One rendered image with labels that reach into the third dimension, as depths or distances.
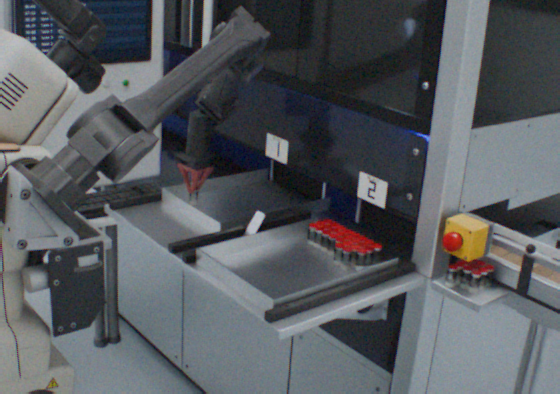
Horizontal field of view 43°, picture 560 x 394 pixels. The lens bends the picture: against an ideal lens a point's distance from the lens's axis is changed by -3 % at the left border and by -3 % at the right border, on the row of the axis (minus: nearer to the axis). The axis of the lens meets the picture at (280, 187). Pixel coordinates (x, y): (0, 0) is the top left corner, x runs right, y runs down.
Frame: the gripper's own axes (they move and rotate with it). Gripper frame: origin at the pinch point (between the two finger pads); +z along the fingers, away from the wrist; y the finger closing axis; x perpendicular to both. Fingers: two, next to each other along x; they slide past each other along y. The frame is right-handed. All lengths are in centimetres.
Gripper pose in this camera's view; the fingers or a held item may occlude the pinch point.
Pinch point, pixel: (193, 189)
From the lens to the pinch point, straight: 183.3
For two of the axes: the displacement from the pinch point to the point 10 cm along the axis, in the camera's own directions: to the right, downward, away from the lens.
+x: -8.2, -2.9, 4.9
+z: -1.3, 9.3, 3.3
